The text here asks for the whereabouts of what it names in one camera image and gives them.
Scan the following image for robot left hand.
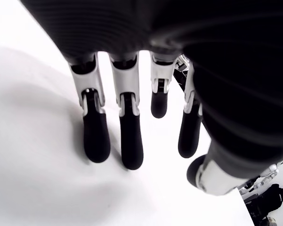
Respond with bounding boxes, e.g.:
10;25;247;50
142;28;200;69
21;0;283;196

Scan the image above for standing person in black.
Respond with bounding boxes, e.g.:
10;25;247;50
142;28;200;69
243;183;283;226

